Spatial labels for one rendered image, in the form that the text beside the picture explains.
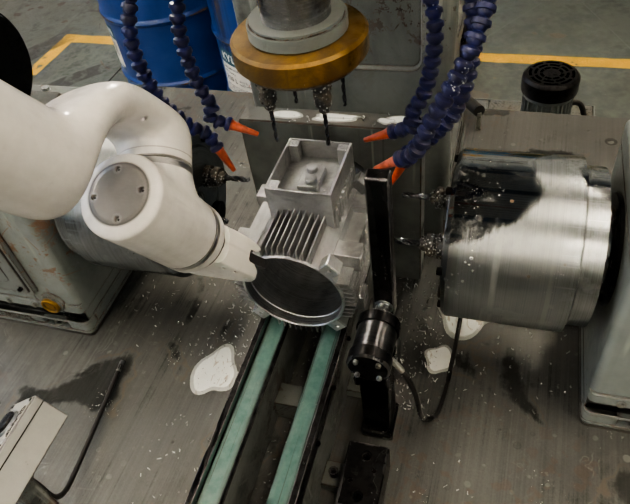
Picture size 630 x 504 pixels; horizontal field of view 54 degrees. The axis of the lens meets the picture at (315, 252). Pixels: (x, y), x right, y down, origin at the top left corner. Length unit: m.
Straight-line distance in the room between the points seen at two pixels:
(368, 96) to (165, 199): 0.58
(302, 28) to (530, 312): 0.47
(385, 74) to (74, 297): 0.67
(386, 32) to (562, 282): 0.47
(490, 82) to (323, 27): 2.49
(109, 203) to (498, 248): 0.48
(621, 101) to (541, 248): 2.39
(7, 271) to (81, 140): 0.71
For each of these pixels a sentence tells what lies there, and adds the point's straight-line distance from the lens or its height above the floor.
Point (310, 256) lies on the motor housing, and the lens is 0.84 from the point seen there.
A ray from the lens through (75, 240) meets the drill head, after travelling 1.06.
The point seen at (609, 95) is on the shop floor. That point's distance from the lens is 3.21.
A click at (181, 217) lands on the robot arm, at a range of 0.61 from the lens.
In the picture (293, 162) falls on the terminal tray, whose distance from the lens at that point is 0.97.
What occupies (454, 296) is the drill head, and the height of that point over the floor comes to 1.04.
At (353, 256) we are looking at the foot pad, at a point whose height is 1.07.
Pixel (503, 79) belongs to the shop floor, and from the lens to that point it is 3.26.
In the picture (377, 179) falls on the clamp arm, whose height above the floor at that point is 1.25.
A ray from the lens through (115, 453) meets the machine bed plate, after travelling 1.10.
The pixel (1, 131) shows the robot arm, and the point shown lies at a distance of 0.46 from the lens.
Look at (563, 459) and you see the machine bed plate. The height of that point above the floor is 0.80.
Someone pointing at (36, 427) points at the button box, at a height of 1.07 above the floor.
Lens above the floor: 1.71
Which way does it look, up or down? 46 degrees down
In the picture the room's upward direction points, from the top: 10 degrees counter-clockwise
